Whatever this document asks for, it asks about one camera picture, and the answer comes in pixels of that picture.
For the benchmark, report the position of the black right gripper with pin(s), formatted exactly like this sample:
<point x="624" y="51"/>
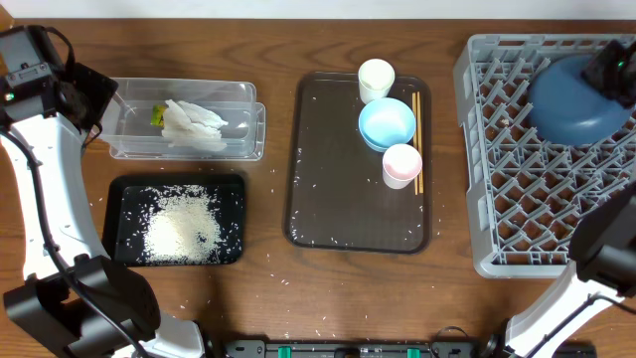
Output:
<point x="611" y="58"/>

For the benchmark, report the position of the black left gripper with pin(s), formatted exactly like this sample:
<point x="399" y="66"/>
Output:
<point x="98" y="90"/>

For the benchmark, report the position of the dark blue plate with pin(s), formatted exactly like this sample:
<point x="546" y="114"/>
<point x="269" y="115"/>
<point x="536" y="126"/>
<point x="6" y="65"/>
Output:
<point x="568" y="110"/>

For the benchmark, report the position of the yellow green snack wrapper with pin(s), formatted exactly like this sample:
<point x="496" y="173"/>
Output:
<point x="157" y="118"/>

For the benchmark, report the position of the pile of white rice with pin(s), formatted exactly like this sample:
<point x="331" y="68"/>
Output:
<point x="180" y="225"/>

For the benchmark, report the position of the pink cup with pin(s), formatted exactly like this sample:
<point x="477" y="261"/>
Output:
<point x="401" y="164"/>

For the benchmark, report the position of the light blue bowl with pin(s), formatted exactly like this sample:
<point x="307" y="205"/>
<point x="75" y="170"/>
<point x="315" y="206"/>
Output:
<point x="386" y="122"/>

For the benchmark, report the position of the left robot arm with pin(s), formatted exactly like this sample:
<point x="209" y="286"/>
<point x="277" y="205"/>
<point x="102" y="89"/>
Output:
<point x="75" y="300"/>

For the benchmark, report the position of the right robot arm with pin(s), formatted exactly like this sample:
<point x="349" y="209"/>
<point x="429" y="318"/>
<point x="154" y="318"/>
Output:
<point x="599" y="273"/>

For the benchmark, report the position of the black waste tray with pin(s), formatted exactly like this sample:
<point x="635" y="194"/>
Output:
<point x="118" y="186"/>

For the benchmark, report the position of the grey dishwasher rack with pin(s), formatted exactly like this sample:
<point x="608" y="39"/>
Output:
<point x="526" y="195"/>

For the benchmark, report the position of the clear plastic bin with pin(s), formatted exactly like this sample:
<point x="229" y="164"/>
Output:
<point x="128" y="131"/>

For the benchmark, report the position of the right wooden chopstick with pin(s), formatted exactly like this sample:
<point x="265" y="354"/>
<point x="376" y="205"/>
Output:
<point x="421" y="179"/>

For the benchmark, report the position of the wooden chopstick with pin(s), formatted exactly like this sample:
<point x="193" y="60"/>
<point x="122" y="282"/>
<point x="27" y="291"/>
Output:
<point x="421" y="179"/>
<point x="415" y="140"/>

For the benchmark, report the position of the left wooden chopstick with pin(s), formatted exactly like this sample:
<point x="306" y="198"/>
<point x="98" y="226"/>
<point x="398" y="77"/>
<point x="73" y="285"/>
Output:
<point x="415" y="140"/>

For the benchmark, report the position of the cream white cup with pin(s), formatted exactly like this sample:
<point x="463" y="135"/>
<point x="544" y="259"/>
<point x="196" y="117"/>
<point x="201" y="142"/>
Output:
<point x="376" y="77"/>

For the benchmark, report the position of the dark brown serving tray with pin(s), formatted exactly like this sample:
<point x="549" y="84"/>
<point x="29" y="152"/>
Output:
<point x="336" y="196"/>

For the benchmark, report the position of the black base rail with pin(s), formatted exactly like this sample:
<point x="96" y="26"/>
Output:
<point x="261" y="349"/>

